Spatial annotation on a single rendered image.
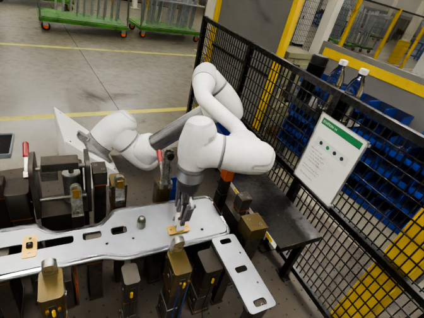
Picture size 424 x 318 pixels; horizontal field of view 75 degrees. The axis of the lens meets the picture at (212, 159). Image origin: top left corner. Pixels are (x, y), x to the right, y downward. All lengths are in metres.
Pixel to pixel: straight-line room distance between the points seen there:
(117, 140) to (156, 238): 0.71
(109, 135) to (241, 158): 0.94
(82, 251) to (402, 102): 2.37
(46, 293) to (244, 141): 0.66
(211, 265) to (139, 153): 0.81
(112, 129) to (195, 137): 0.86
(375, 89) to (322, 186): 1.64
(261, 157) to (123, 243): 0.54
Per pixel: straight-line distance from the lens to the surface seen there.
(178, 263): 0.92
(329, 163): 1.15
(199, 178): 0.85
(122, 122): 1.56
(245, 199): 1.15
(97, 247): 1.01
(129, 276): 0.96
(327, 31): 5.16
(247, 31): 3.34
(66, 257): 1.00
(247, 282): 1.00
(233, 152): 0.79
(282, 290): 1.42
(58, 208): 1.19
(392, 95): 2.65
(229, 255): 1.04
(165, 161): 1.09
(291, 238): 1.15
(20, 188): 1.13
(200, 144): 0.76
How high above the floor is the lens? 1.80
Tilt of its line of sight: 33 degrees down
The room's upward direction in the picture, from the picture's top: 14 degrees clockwise
